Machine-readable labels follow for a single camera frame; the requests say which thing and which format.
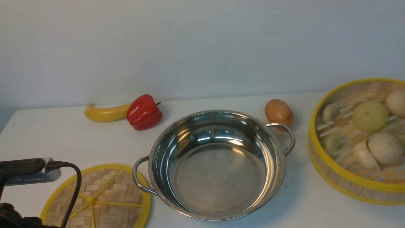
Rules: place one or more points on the red bell pepper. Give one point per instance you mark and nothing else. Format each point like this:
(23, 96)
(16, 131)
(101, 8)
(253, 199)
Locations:
(144, 113)

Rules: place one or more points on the brown potato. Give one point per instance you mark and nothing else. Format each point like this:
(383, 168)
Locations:
(278, 111)

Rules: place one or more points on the green round bun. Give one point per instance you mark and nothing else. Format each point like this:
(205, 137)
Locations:
(370, 116)

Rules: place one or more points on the white round bun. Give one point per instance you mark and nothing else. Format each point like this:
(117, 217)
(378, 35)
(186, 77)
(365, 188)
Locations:
(386, 148)
(395, 103)

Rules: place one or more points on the yellow banana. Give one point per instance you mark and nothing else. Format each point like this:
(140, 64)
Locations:
(103, 115)

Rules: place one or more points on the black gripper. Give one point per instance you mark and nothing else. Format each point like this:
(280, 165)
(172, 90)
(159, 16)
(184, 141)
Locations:
(10, 218)

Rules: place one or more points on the yellow rimmed bamboo steamer lid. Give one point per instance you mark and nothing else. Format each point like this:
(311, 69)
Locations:
(109, 198)

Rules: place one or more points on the stainless steel pot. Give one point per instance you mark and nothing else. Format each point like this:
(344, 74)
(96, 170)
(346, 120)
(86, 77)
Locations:
(216, 165)

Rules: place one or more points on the yellow rimmed bamboo steamer basket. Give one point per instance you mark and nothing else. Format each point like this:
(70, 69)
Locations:
(384, 186)

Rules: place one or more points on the white dumpling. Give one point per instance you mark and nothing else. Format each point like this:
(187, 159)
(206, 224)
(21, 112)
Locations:
(330, 111)
(364, 157)

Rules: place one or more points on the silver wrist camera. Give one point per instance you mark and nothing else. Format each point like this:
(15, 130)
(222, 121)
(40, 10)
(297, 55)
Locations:
(29, 171)

